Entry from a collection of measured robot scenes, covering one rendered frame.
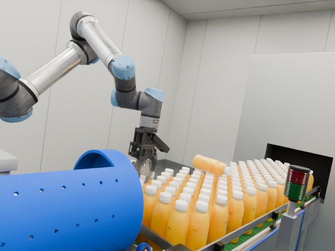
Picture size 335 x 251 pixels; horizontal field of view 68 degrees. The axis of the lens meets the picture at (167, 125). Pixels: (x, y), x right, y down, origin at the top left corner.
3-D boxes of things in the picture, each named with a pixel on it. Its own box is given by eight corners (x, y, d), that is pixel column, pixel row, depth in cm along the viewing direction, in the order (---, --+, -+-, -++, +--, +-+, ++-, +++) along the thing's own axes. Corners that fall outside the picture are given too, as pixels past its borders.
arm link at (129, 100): (113, 75, 92) (142, 80, 91) (116, 96, 101) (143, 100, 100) (107, 90, 87) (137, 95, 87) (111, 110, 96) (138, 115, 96)
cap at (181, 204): (182, 203, 80) (183, 197, 80) (189, 208, 77) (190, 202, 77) (172, 204, 78) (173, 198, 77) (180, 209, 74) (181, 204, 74)
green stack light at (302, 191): (279, 194, 79) (282, 180, 79) (286, 192, 84) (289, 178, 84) (301, 202, 75) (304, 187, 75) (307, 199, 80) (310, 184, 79)
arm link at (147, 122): (150, 116, 100) (164, 119, 95) (148, 127, 101) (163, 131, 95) (136, 114, 95) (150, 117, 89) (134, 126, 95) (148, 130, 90)
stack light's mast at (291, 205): (276, 212, 80) (286, 165, 79) (282, 209, 84) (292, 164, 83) (297, 221, 75) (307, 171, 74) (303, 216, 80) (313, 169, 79)
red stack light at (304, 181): (282, 180, 79) (285, 168, 79) (289, 178, 84) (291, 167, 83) (304, 187, 75) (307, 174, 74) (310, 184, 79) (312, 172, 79)
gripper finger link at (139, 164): (125, 176, 98) (131, 155, 96) (136, 175, 102) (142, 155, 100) (129, 180, 96) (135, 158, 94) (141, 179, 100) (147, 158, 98)
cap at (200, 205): (197, 203, 82) (198, 198, 82) (209, 207, 80) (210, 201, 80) (194, 207, 78) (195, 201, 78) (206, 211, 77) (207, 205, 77)
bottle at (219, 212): (198, 247, 90) (207, 197, 88) (210, 242, 95) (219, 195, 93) (214, 257, 85) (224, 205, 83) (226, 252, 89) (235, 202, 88)
